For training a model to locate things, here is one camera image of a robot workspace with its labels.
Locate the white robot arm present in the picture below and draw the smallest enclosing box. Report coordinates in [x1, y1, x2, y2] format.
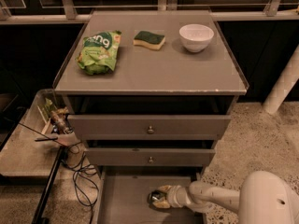
[149, 171, 299, 224]

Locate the clear plastic bin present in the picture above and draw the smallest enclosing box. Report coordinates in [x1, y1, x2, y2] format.
[0, 89, 79, 176]

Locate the grey bottom drawer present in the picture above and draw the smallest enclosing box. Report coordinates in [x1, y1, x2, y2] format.
[94, 166, 207, 224]

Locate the clutter inside bin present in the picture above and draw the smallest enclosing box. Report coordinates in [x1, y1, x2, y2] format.
[37, 98, 73, 134]

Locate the grey drawer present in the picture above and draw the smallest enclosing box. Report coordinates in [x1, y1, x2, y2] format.
[68, 115, 231, 140]
[94, 166, 207, 224]
[86, 147, 215, 167]

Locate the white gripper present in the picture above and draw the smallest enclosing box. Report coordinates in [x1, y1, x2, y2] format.
[152, 185, 191, 209]

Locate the white bowl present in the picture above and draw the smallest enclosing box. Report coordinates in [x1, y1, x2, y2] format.
[179, 24, 214, 52]

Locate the grey middle drawer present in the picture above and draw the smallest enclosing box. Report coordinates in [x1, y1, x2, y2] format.
[86, 147, 215, 167]

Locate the grey drawer cabinet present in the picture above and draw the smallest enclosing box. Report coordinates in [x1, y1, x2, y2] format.
[51, 10, 249, 224]

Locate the black cable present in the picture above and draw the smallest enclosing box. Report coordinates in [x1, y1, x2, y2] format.
[18, 121, 100, 224]

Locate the white window railing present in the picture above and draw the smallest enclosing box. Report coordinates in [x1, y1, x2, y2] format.
[0, 0, 299, 24]

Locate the green chip bag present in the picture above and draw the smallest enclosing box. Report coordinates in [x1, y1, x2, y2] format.
[76, 31, 121, 76]

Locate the white diagonal pole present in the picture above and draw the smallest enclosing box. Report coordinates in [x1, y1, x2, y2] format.
[263, 45, 299, 114]

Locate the green yellow sponge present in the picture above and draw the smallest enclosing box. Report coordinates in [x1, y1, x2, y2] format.
[133, 31, 165, 50]

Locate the grey top drawer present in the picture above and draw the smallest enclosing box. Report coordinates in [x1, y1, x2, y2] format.
[68, 115, 231, 140]

